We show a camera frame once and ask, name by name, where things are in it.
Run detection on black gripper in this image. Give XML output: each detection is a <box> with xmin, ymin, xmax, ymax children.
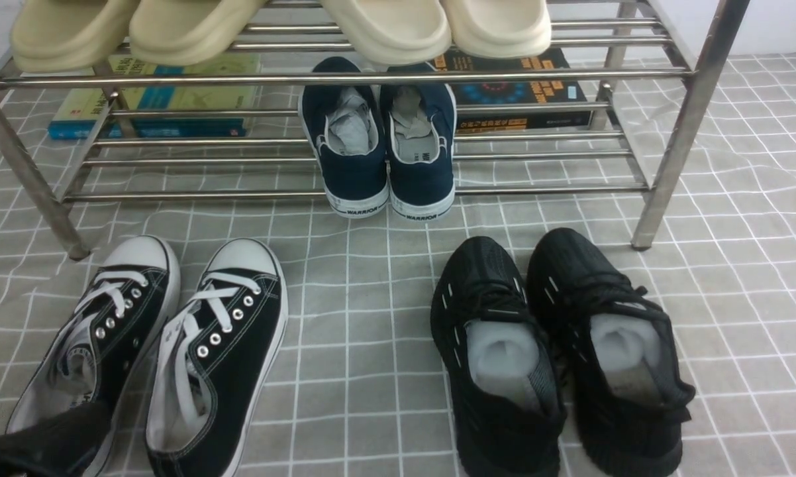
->
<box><xmin>0</xmin><ymin>402</ymin><xmax>114</xmax><ymax>476</ymax></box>

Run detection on black canvas sneaker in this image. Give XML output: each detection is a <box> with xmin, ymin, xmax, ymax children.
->
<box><xmin>4</xmin><ymin>235</ymin><xmax>181</xmax><ymax>477</ymax></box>
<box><xmin>146</xmin><ymin>238</ymin><xmax>289</xmax><ymax>476</ymax></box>

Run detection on stainless steel shoe rack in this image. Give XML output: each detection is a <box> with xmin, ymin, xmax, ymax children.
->
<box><xmin>0</xmin><ymin>1</ymin><xmax>749</xmax><ymax>260</ymax></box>

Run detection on green and blue book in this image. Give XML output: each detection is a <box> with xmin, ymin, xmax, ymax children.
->
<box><xmin>48</xmin><ymin>52</ymin><xmax>262</xmax><ymax>140</ymax></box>

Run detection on beige slipper far left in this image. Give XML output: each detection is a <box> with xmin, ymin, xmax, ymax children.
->
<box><xmin>10</xmin><ymin>1</ymin><xmax>139</xmax><ymax>74</ymax></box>

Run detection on beige slipper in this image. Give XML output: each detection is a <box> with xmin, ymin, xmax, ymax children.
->
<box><xmin>10</xmin><ymin>1</ymin><xmax>139</xmax><ymax>74</ymax></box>
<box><xmin>128</xmin><ymin>1</ymin><xmax>267</xmax><ymax>66</ymax></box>

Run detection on navy canvas shoe left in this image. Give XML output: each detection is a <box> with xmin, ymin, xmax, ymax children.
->
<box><xmin>298</xmin><ymin>85</ymin><xmax>390</xmax><ymax>219</ymax></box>

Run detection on navy canvas shoe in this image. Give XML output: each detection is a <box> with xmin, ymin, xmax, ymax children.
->
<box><xmin>379</xmin><ymin>83</ymin><xmax>458</xmax><ymax>221</ymax></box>
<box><xmin>298</xmin><ymin>85</ymin><xmax>390</xmax><ymax>219</ymax></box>

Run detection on black knit sneaker left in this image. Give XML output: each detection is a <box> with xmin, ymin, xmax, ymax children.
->
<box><xmin>429</xmin><ymin>236</ymin><xmax>567</xmax><ymax>476</ymax></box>

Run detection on black knit sneaker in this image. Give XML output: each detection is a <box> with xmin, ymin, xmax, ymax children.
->
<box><xmin>429</xmin><ymin>236</ymin><xmax>567</xmax><ymax>476</ymax></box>
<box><xmin>527</xmin><ymin>229</ymin><xmax>697</xmax><ymax>476</ymax></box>

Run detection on navy canvas shoe right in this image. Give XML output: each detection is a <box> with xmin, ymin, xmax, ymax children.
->
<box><xmin>379</xmin><ymin>83</ymin><xmax>458</xmax><ymax>221</ymax></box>

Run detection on cream slipper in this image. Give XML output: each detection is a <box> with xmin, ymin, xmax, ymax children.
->
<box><xmin>321</xmin><ymin>1</ymin><xmax>452</xmax><ymax>66</ymax></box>
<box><xmin>440</xmin><ymin>1</ymin><xmax>552</xmax><ymax>58</ymax></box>

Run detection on black knit sneaker right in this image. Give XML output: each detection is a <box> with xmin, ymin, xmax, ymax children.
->
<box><xmin>527</xmin><ymin>229</ymin><xmax>697</xmax><ymax>476</ymax></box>

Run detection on cream slipper far right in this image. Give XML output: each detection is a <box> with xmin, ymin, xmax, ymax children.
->
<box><xmin>440</xmin><ymin>1</ymin><xmax>552</xmax><ymax>58</ymax></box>

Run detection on black and orange book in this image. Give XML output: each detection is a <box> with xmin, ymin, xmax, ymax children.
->
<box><xmin>432</xmin><ymin>48</ymin><xmax>593</xmax><ymax>134</ymax></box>

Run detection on grey checkered floor cloth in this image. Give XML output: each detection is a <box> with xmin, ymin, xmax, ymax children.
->
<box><xmin>0</xmin><ymin>52</ymin><xmax>796</xmax><ymax>476</ymax></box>

